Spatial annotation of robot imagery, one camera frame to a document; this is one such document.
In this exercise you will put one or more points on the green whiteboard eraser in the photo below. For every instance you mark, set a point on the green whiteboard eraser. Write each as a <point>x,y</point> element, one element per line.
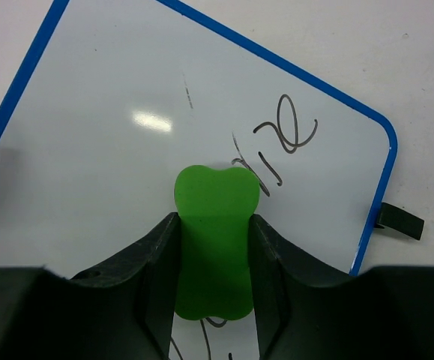
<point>215,207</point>

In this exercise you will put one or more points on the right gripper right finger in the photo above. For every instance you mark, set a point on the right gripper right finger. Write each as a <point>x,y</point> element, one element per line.
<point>293,320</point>

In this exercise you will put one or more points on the blue framed whiteboard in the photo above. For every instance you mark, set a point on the blue framed whiteboard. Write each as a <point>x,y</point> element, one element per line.
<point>111,102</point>

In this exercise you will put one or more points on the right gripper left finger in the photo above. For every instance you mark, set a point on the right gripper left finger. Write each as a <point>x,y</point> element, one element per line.
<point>128,299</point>

